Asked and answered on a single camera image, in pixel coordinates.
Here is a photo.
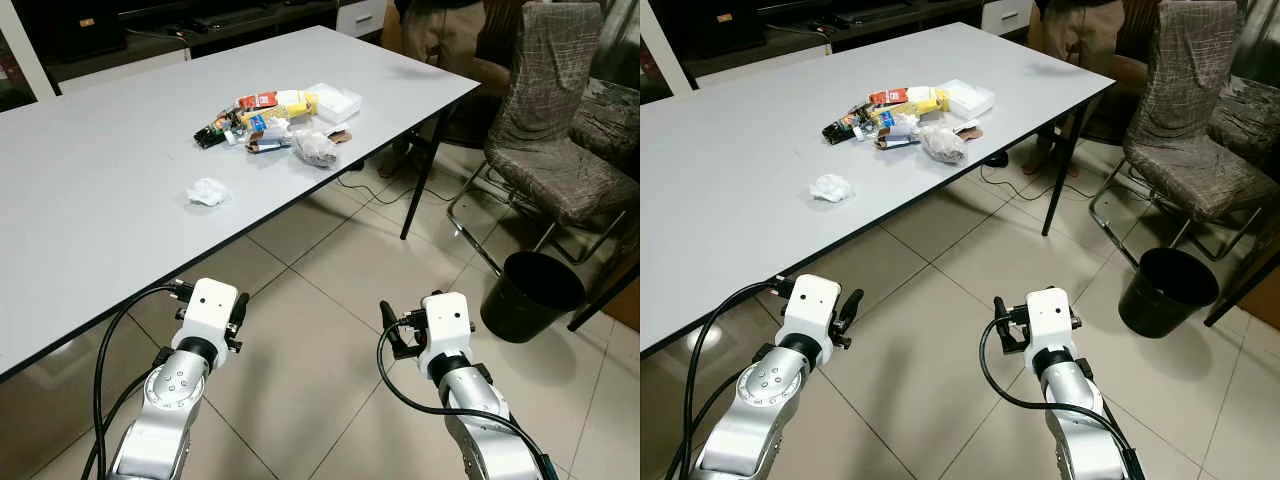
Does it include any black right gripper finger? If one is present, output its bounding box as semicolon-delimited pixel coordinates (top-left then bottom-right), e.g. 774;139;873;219
380;301;411;359
994;296;1019;356

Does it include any clear plastic bag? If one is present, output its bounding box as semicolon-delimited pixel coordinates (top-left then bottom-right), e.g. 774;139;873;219
290;127;339;168
920;122;969;164

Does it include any black rubbish bin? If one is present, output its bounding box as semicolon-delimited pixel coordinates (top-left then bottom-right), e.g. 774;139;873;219
1118;247;1221;339
480;250;586;344

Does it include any crumpled white tissue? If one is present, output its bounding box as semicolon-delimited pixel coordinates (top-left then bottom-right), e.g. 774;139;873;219
810;173;854;203
187;178;231;207

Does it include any dark green snack packet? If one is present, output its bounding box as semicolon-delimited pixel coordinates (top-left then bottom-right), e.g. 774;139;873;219
194;118;241;149
822;115;869;144

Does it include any yellow snack packet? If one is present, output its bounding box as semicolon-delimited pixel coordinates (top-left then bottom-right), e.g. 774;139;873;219
872;87;951;123
240;92;319;127

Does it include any white plastic food container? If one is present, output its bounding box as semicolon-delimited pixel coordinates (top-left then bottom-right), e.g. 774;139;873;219
935;78;996;119
303;83;363;123

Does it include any brown fabric covered chair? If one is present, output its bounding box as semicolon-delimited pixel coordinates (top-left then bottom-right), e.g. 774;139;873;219
1088;0;1266;266
570;75;641;181
1205;75;1280;171
447;0;641;276

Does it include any black low bench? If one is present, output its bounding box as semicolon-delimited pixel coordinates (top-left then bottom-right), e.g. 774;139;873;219
0;0;341;83
655;0;986;79

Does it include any person in beige trousers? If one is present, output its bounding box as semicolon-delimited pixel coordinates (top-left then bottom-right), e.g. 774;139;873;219
385;0;521;101
1025;0;1151;96

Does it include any white drawer cabinet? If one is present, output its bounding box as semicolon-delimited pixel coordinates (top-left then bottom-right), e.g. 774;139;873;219
335;0;391;39
980;0;1036;36

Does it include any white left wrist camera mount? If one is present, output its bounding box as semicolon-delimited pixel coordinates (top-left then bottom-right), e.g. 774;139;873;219
780;275;843;346
180;278;241;346

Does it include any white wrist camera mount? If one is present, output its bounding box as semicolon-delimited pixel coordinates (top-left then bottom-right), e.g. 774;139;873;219
780;275;843;346
180;278;241;346
420;292;473;361
1025;287;1076;356

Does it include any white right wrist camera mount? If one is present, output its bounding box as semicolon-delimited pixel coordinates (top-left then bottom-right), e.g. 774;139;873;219
420;292;473;361
1025;287;1076;356

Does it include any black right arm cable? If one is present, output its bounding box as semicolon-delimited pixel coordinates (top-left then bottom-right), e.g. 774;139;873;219
980;318;1141;473
377;320;551;473

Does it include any black floor cable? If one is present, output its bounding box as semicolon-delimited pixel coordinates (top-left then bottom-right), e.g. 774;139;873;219
975;160;1051;201
335;165;416;206

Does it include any white post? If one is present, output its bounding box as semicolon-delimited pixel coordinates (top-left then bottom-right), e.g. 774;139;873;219
0;0;58;103
640;0;693;99

